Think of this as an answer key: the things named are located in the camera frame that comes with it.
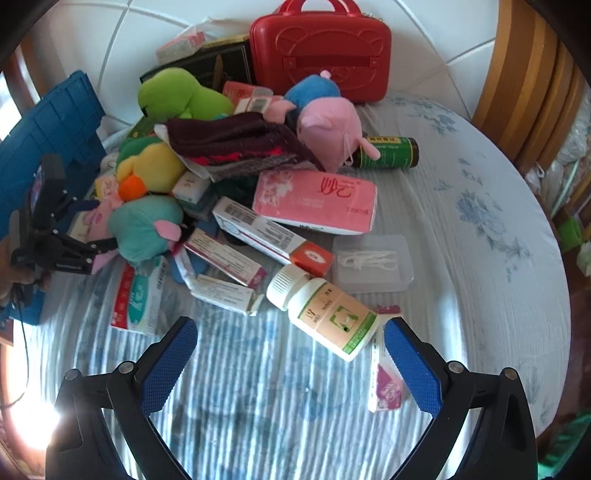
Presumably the pink plush toy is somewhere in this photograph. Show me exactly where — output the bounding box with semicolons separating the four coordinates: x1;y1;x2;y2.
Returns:
85;196;125;273

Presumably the black cable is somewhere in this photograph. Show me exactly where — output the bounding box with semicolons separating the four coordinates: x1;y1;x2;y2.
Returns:
0;286;31;409

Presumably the dark maroon cloth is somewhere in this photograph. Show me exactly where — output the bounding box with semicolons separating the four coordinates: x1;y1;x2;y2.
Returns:
165;112;324;181

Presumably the large pink tissue pack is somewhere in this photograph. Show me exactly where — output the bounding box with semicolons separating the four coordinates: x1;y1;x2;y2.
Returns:
252;170;378;236

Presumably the green plastic object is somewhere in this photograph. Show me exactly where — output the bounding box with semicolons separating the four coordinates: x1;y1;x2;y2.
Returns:
556;217;583;254

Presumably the person's left hand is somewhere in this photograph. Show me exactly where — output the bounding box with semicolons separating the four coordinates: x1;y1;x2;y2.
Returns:
0;240;48;306

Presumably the wooden headboard post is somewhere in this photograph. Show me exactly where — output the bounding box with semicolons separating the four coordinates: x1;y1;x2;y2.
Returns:
9;46;42;108
471;0;591;167

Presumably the pink white tissue pack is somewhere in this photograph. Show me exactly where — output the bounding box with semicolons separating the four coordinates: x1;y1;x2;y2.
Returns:
156;30;206;65

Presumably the red toy suitcase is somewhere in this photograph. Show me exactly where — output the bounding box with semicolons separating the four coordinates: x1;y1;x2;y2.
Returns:
249;0;392;104

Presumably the small open white box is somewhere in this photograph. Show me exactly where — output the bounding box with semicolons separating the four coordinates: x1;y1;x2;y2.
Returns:
191;274;265;317

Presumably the green frog plush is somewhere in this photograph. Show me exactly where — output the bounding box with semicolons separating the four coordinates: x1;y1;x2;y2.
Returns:
139;68;235;124

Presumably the red green toothpaste box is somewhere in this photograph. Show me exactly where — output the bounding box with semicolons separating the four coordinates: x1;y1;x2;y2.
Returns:
110;256;185;337

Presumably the white medicine bottle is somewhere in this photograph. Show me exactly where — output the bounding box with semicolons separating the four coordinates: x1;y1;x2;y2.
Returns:
266;264;379;362

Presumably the black gift box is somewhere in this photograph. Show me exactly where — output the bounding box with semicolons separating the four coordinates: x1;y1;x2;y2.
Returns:
140;34;254;93

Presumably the slim pink white box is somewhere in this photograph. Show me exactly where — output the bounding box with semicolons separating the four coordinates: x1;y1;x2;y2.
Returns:
369;305;407;411

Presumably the small white pink box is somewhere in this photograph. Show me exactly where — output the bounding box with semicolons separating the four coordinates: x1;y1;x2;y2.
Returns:
238;95;283;117

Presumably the long white red box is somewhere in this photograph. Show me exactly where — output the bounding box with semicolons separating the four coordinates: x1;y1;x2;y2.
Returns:
212;196;335;278

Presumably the teal pig plush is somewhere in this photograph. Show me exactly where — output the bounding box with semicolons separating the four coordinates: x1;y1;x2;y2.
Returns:
108;196;185;264

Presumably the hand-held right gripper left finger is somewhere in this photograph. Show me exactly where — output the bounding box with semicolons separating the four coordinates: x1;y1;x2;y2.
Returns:
45;316;199;480

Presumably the pink red box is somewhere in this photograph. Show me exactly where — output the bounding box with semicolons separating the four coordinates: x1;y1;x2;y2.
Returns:
222;80;273;114

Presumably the pink pig plush blue body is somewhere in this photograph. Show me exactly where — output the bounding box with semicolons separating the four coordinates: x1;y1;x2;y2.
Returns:
265;69;382;172

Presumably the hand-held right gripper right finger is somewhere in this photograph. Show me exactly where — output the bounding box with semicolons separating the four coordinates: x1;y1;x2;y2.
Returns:
385;317;539;480

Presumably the small yellow packet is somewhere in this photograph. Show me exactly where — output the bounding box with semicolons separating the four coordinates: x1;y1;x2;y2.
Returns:
95;175;121;201

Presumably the green bottle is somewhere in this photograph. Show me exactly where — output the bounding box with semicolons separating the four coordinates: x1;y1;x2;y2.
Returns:
353;135;420;171

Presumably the pink white medicine box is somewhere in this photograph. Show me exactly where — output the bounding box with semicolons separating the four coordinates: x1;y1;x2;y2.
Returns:
185;227;269;287

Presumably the white padded headboard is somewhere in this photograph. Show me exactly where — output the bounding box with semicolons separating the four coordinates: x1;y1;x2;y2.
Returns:
18;0;502;134

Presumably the clear plastic box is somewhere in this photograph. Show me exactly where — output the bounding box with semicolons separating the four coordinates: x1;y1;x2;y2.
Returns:
331;234;415;294

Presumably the blue plastic crate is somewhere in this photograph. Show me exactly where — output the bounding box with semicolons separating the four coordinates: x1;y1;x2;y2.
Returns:
0;70;108;326

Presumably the yellow green duck plush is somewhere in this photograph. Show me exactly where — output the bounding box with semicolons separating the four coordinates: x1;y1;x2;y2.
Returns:
115;136;188;201

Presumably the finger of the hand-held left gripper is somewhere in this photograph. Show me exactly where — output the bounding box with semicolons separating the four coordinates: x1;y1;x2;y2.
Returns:
55;191;100;219
51;231;121;277

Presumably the small white tissue packet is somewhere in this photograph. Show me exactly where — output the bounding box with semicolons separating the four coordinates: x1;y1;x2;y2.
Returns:
172;172;213;204

